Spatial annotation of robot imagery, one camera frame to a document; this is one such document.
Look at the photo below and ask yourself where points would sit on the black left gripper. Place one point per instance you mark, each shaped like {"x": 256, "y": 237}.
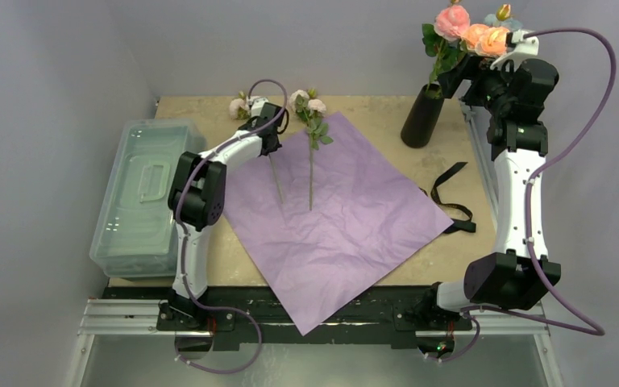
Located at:
{"x": 275, "y": 148}

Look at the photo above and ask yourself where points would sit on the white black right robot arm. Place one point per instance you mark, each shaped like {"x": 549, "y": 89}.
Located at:
{"x": 517, "y": 274}

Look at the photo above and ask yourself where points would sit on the pale pink rose stem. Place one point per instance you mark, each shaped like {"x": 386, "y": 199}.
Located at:
{"x": 272, "y": 116}

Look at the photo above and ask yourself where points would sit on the white pink rose stem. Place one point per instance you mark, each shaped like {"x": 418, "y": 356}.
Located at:
{"x": 311, "y": 110}

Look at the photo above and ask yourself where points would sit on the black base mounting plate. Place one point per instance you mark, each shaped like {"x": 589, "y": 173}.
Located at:
{"x": 401, "y": 317}

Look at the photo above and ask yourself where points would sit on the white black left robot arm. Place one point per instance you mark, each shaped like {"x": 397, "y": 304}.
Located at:
{"x": 198, "y": 191}

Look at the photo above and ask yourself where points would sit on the purple tissue paper sheet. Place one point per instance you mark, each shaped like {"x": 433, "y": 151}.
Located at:
{"x": 323, "y": 226}

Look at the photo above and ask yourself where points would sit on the clear plastic storage box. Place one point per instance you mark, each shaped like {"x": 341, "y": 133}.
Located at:
{"x": 135, "y": 235}

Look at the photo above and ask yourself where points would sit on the black cylindrical vase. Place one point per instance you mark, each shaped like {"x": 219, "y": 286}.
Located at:
{"x": 423, "y": 117}

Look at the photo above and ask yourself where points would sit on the peach pink rose stem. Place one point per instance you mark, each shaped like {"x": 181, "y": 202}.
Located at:
{"x": 452, "y": 35}

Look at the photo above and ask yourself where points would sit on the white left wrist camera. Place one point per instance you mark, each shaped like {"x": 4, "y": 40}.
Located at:
{"x": 255, "y": 105}

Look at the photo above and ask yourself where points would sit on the aluminium frame rail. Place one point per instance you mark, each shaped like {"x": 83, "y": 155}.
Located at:
{"x": 117, "y": 318}

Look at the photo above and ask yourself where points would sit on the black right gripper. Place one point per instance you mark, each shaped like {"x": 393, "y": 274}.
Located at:
{"x": 460, "y": 74}

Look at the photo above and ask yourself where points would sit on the blue flower stem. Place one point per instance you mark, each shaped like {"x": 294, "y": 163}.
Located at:
{"x": 511, "y": 23}

